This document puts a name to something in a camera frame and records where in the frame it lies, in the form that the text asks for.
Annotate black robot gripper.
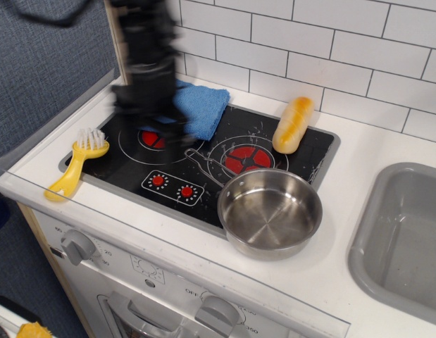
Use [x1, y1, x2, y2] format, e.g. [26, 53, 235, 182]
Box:
[111, 45, 197, 166]

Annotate yellow dish brush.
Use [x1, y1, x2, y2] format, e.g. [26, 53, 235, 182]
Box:
[44, 128, 110, 201]

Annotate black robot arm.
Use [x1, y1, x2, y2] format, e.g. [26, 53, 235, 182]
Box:
[111, 1, 194, 164]

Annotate black toy stove top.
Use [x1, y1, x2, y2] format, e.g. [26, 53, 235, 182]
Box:
[58, 82, 342, 240]

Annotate blue folded cloth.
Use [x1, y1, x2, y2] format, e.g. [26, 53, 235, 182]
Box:
[138, 80, 230, 141]

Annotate toy bread loaf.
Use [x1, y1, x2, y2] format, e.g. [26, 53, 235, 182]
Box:
[272, 96, 314, 154]

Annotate stainless steel saucepan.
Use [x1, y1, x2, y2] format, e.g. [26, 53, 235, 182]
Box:
[184, 148, 324, 263]

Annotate grey left oven knob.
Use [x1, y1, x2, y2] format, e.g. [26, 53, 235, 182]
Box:
[61, 230, 96, 266]

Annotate grey oven knob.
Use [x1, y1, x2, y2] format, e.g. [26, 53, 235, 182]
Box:
[61, 230, 96, 266]
[194, 296, 239, 337]

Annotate grey right oven knob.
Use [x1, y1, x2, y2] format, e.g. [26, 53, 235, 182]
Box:
[194, 296, 239, 337]

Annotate yellow object bottom left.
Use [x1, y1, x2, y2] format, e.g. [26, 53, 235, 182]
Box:
[0, 323, 53, 338]

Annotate grey sink basin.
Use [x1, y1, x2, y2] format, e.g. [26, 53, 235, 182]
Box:
[348, 163, 436, 325]

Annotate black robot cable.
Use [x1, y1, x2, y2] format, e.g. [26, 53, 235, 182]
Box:
[0, 0, 95, 29]

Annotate oven door with handle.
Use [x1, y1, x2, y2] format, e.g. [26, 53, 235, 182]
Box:
[96, 290, 261, 338]

